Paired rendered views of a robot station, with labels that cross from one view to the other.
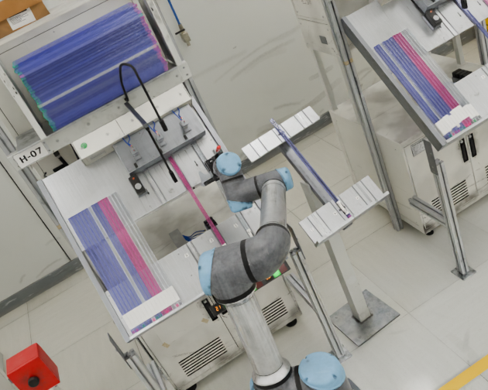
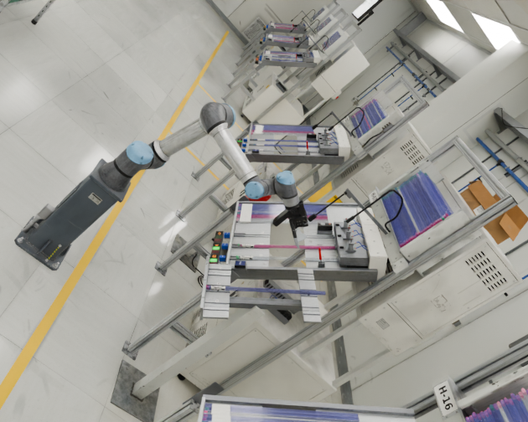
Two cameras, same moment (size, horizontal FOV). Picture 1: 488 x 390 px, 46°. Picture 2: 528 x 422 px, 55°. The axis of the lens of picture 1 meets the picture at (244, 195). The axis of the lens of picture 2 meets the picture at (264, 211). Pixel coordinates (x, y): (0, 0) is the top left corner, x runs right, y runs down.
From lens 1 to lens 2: 2.53 m
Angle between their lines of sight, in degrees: 72
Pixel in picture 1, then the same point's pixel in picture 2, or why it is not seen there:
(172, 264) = (262, 227)
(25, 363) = not seen: hidden behind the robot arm
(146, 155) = (341, 230)
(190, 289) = (240, 227)
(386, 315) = (120, 397)
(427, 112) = (246, 407)
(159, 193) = (313, 237)
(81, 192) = (339, 214)
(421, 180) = not seen: outside the picture
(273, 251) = (209, 107)
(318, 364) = (144, 150)
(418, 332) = (86, 385)
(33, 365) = not seen: hidden behind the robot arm
